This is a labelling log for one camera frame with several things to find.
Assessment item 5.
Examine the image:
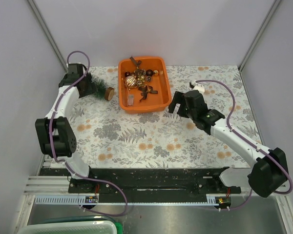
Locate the clear led battery box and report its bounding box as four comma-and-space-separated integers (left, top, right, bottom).
127, 95, 134, 106

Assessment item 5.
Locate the green plastic basket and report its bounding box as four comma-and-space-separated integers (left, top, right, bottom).
41, 215, 123, 234

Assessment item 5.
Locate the dark brown bauble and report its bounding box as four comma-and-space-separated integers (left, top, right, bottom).
146, 69, 154, 76

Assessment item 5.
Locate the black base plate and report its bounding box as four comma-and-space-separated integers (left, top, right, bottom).
39, 166, 242, 204

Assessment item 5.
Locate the frosted pine cone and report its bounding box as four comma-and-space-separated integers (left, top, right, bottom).
146, 76, 152, 82

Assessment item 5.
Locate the orange plastic bin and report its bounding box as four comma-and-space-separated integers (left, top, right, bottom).
118, 56, 172, 114

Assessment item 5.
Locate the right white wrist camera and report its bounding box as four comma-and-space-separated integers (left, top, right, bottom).
189, 82, 205, 94

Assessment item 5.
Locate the white plastic basket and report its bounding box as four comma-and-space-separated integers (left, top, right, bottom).
18, 221, 118, 234

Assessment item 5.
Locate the brown ribbon on rim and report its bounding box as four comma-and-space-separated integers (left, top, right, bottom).
129, 56, 142, 68

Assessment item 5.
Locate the brown ribbon bow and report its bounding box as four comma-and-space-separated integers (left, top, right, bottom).
138, 85, 158, 102

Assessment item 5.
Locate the white slotted cable duct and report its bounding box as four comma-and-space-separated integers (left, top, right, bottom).
34, 195, 219, 206

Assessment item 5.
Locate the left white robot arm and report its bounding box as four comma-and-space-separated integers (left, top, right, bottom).
35, 63, 96, 193

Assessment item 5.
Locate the floral patterned table mat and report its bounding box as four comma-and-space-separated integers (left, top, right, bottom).
68, 65, 260, 168

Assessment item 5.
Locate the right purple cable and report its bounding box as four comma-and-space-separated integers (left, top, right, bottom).
194, 79, 293, 211

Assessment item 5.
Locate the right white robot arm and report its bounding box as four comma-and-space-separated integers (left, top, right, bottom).
168, 90, 290, 198

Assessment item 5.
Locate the small green christmas tree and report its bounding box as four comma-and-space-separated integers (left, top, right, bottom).
91, 77, 115, 101

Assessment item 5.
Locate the large gold striped bauble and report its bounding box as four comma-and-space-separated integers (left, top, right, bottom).
124, 76, 137, 88

